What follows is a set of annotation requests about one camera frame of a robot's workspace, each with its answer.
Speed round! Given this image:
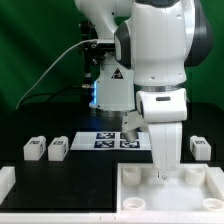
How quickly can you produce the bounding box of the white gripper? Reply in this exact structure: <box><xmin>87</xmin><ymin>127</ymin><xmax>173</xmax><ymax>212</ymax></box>
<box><xmin>136</xmin><ymin>88</ymin><xmax>187</xmax><ymax>171</ymax></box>

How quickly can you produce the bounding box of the white square tabletop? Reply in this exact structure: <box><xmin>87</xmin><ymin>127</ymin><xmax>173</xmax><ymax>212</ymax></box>
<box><xmin>117</xmin><ymin>163</ymin><xmax>224</xmax><ymax>212</ymax></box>

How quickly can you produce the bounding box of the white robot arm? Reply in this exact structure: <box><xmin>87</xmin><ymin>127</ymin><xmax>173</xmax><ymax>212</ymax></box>
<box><xmin>74</xmin><ymin>0</ymin><xmax>212</xmax><ymax>171</ymax></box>

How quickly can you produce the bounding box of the white base tag plate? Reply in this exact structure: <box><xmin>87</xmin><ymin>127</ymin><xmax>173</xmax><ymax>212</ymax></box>
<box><xmin>71</xmin><ymin>132</ymin><xmax>151</xmax><ymax>150</ymax></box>

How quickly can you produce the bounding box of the white L-shaped obstacle fence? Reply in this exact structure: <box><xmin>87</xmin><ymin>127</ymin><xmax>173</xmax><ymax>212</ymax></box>
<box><xmin>0</xmin><ymin>165</ymin><xmax>224</xmax><ymax>224</ymax></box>

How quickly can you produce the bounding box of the black cable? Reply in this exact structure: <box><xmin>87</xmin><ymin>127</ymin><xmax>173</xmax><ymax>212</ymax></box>
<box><xmin>19</xmin><ymin>87</ymin><xmax>93</xmax><ymax>108</ymax></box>

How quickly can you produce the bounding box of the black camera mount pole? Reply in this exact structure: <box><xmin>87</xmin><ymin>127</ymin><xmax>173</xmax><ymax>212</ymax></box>
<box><xmin>79</xmin><ymin>20</ymin><xmax>97</xmax><ymax>88</ymax></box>

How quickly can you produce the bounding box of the white cable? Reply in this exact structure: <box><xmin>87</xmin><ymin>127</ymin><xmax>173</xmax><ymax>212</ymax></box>
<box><xmin>15</xmin><ymin>39</ymin><xmax>98</xmax><ymax>110</ymax></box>

